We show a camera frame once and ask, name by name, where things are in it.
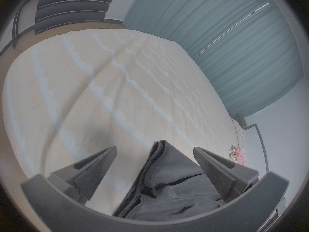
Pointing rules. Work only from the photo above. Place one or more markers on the grey bedside table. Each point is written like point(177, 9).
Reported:
point(237, 119)

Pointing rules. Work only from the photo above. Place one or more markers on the white printed pillow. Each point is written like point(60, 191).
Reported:
point(239, 134)

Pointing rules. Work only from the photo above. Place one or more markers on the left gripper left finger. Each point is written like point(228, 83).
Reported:
point(89, 175)

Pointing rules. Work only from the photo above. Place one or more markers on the blue-green curtain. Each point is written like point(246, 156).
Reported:
point(188, 16)
point(260, 64)

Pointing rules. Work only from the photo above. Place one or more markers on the black T-shirt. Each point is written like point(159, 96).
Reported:
point(173, 182)

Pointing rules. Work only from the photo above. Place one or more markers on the pink garment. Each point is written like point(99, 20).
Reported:
point(241, 157)

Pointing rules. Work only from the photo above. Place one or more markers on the white printed pyjama garment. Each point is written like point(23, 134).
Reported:
point(233, 155)

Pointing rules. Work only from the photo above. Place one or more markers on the black chest of drawers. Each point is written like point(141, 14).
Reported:
point(72, 13)

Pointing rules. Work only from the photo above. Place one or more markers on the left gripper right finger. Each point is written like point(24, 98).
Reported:
point(224, 175)

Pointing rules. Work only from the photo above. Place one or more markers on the bed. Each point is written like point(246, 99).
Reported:
point(120, 81)

